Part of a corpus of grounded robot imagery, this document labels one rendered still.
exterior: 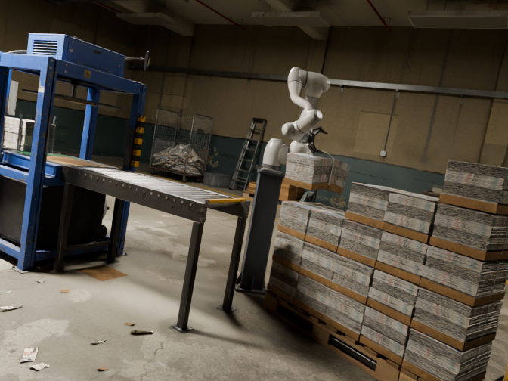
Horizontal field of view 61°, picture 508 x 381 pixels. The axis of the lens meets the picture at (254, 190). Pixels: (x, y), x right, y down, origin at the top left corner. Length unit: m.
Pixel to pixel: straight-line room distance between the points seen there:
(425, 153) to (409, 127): 0.66
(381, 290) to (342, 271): 0.29
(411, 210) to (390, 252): 0.27
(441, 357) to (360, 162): 7.58
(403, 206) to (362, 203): 0.29
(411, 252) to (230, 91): 9.49
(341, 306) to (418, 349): 0.53
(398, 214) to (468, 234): 0.39
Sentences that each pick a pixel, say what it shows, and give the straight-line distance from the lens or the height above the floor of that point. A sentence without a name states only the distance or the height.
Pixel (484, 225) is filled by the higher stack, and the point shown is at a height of 1.00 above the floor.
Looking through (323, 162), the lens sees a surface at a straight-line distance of 3.06.
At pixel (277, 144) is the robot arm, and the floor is 1.23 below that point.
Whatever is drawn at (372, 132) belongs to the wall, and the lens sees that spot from 9.78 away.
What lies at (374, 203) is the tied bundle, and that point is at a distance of 2.66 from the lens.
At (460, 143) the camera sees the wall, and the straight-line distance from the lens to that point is 9.45.
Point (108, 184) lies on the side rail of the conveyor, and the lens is 3.10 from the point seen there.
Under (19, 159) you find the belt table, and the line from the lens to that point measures 3.88.
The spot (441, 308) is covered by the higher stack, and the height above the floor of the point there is 0.54.
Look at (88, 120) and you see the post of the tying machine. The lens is 4.38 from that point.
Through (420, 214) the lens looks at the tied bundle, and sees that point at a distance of 2.48.
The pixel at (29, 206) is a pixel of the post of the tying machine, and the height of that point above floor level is 0.48.
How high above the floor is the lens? 1.19
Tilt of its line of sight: 6 degrees down
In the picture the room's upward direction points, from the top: 10 degrees clockwise
